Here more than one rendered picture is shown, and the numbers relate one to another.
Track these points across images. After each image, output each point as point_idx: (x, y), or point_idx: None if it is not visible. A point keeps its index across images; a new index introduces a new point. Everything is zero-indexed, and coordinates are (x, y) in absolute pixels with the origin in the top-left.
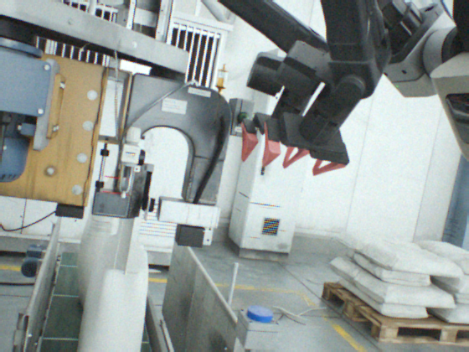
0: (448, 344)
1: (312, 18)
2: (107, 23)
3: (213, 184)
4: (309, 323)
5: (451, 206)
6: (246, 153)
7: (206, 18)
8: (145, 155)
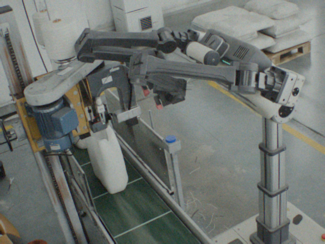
0: (277, 65)
1: None
2: (76, 73)
3: (133, 99)
4: (193, 87)
5: None
6: (146, 95)
7: None
8: None
